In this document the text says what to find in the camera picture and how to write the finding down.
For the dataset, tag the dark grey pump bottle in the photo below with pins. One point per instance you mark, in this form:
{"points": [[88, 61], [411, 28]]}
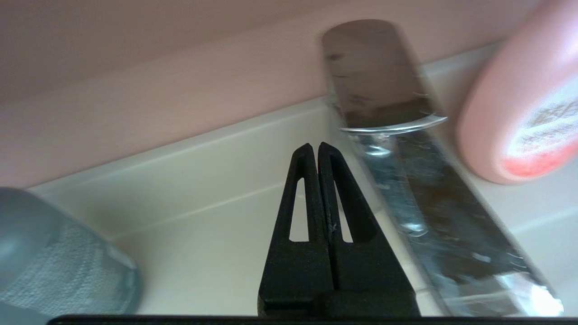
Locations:
{"points": [[54, 262]]}

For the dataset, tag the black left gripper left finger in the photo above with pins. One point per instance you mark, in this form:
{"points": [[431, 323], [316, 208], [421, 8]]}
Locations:
{"points": [[293, 275]]}

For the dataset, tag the chrome faucet body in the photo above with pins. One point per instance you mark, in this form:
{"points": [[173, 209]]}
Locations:
{"points": [[451, 225]]}

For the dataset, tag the pink hand soap pump bottle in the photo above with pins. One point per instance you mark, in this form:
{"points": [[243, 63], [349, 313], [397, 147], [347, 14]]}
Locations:
{"points": [[519, 99]]}

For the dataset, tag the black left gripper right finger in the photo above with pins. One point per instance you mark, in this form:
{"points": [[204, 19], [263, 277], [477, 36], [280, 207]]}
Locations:
{"points": [[365, 275]]}

